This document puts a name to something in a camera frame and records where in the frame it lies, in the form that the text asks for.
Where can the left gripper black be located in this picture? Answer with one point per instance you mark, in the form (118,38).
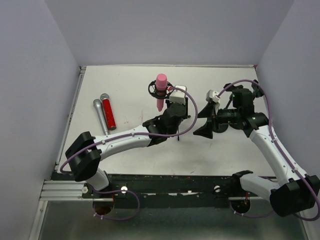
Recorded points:
(184,107)

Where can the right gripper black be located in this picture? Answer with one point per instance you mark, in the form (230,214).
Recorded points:
(213,117)

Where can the black tripod shock mount stand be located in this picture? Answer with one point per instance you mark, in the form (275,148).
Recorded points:
(155,90)

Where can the pink microphone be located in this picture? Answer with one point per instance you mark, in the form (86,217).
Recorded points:
(161,84)

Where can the black round base stand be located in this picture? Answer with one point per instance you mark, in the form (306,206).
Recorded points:
(221,128)
(257,92)

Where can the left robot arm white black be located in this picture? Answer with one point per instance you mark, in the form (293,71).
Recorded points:
(86,152)

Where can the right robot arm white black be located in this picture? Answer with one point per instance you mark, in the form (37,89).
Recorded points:
(294,190)

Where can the red glitter microphone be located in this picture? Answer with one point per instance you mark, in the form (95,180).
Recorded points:
(108,112)

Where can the silver microphone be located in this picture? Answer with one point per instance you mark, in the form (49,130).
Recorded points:
(97,104)

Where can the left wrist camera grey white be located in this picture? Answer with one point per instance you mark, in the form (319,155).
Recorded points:
(177,96)

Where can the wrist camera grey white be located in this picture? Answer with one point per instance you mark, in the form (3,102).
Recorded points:
(212,96)
(177,96)

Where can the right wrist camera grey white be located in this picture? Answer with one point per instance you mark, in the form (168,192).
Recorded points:
(212,96)

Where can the aluminium rail frame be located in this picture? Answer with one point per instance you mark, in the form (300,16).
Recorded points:
(63,214)

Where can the black mounting base plate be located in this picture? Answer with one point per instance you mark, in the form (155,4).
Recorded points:
(133,191)

